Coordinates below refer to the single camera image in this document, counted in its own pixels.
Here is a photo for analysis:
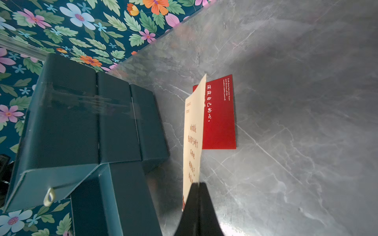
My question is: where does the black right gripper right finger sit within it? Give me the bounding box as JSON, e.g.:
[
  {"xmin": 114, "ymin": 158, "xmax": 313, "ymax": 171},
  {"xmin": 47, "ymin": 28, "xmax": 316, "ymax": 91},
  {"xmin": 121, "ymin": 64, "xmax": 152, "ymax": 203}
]
[{"xmin": 199, "ymin": 183, "xmax": 224, "ymax": 236}]

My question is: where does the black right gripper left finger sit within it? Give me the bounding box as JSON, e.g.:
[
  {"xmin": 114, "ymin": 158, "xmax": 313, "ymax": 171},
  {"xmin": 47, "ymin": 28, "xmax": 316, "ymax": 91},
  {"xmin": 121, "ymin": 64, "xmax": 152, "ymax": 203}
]
[{"xmin": 174, "ymin": 183, "xmax": 200, "ymax": 236}]

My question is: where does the teal bottom drawer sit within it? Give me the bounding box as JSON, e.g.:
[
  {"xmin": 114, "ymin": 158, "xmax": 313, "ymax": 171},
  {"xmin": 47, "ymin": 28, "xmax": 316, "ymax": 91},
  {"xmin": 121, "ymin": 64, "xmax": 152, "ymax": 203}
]
[{"xmin": 71, "ymin": 161, "xmax": 162, "ymax": 236}]

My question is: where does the teal drawer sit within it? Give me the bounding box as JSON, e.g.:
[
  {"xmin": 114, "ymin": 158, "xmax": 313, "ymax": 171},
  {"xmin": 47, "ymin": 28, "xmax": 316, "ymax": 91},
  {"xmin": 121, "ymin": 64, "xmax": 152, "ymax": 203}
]
[
  {"xmin": 71, "ymin": 161, "xmax": 162, "ymax": 236},
  {"xmin": 130, "ymin": 85, "xmax": 169, "ymax": 173},
  {"xmin": 96, "ymin": 72, "xmax": 141, "ymax": 164}
]

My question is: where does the red postcard white text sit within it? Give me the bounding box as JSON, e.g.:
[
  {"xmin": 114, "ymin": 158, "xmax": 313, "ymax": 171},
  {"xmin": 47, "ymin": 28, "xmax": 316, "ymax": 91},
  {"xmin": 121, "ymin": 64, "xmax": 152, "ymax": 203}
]
[{"xmin": 202, "ymin": 75, "xmax": 237, "ymax": 149}]

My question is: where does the teal top drawer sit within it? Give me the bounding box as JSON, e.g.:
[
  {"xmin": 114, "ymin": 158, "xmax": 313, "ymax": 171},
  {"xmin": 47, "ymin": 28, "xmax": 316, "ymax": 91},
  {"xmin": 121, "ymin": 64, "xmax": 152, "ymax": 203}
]
[{"xmin": 96, "ymin": 72, "xmax": 141, "ymax": 164}]

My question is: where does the cream postcard red text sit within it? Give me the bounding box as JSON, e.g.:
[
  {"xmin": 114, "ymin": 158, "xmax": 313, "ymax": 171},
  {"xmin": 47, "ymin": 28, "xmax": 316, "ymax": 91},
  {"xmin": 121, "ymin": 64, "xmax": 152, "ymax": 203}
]
[{"xmin": 182, "ymin": 75, "xmax": 207, "ymax": 209}]

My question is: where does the teal drawer cabinet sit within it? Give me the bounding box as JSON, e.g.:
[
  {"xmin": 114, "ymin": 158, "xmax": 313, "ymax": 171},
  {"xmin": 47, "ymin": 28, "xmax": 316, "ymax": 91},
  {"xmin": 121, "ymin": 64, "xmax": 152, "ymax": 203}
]
[{"xmin": 4, "ymin": 54, "xmax": 99, "ymax": 212}]

